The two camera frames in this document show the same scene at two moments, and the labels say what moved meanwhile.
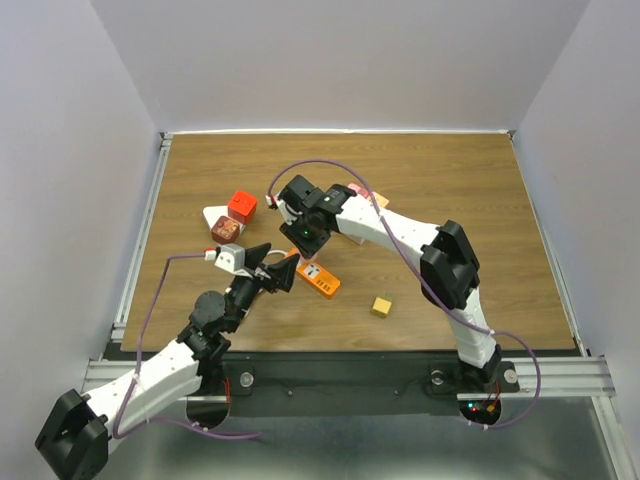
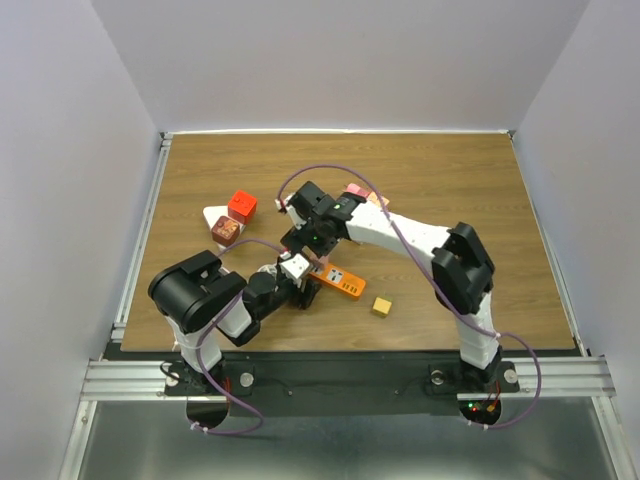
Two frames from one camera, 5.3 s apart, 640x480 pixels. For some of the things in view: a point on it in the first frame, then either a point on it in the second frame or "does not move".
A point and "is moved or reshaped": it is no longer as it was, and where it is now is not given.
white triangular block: x=213 y=212 does not move
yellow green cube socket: x=381 y=305 does not move
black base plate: x=368 y=384 does not move
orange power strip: x=317 y=276 is moved or reshaped
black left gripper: x=281 y=276 → x=302 y=299
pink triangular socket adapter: x=363 y=192 does not move
